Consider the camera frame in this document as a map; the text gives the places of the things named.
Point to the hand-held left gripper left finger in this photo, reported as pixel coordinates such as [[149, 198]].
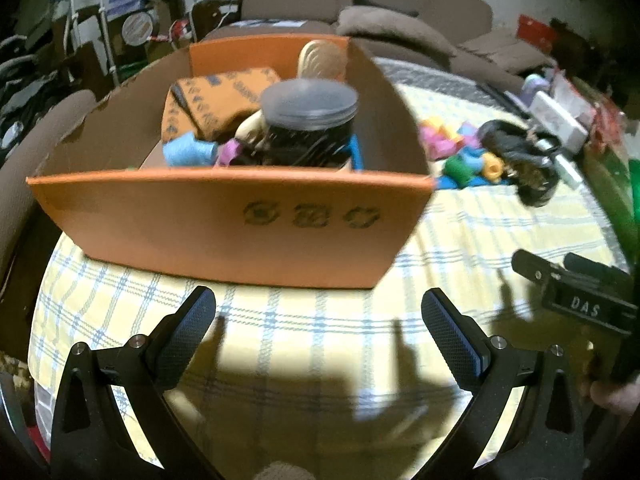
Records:
[[187, 332]]

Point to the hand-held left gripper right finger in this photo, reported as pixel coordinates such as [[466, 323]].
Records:
[[450, 335]]

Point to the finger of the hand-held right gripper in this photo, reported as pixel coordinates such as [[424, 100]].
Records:
[[595, 269], [531, 266]]

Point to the orange cardboard box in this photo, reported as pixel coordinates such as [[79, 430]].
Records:
[[200, 230]]

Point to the pile of colourful hair rollers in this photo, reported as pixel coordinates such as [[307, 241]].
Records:
[[462, 165]]

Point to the light blue hair roller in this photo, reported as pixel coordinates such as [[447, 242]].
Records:
[[187, 152]]

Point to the purple hair roller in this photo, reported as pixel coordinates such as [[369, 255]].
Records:
[[227, 152]]

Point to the person's right hand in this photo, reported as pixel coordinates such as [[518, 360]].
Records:
[[620, 400]]

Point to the red printed packet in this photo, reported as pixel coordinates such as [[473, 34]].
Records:
[[607, 122]]

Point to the white box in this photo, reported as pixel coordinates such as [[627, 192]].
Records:
[[557, 120]]

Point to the black remote control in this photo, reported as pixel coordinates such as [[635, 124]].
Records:
[[502, 97]]

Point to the white red-edged packet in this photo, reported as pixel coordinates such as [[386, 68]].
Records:
[[572, 92]]

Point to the lavender container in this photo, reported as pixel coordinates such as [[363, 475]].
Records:
[[535, 86]]

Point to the blue plastic clip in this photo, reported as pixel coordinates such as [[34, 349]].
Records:
[[357, 155]]

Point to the grey pebble pattern table cover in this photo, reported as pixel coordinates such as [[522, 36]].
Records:
[[440, 75]]

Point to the small brown cushion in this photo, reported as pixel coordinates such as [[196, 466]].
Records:
[[500, 47]]

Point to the brown armchair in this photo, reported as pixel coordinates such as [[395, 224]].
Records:
[[45, 150]]

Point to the red box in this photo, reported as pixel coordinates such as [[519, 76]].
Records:
[[537, 30]]

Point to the dark jar with grey lid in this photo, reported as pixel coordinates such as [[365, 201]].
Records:
[[307, 115]]

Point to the large brown cushion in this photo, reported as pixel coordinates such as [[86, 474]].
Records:
[[395, 30]]

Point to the pile of clothes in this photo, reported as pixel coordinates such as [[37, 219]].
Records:
[[25, 95]]

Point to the round wooden brush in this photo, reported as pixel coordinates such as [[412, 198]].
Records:
[[322, 60]]

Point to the dark cushion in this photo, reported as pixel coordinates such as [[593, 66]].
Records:
[[385, 4]]

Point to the red white object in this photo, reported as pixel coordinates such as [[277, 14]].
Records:
[[181, 30]]

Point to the round tin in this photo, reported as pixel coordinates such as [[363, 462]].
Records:
[[137, 27]]

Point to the papers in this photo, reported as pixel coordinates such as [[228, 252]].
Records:
[[265, 23]]

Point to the white pole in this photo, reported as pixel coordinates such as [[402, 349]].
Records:
[[107, 20]]

